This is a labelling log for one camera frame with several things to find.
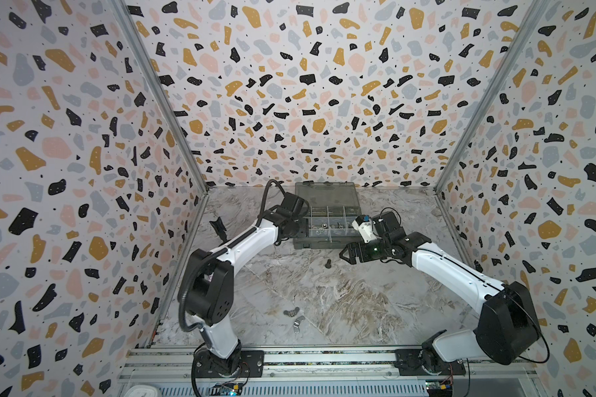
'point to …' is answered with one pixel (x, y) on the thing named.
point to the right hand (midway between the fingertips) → (350, 253)
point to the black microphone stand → (220, 228)
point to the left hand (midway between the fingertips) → (304, 228)
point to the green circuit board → (229, 389)
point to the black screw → (328, 265)
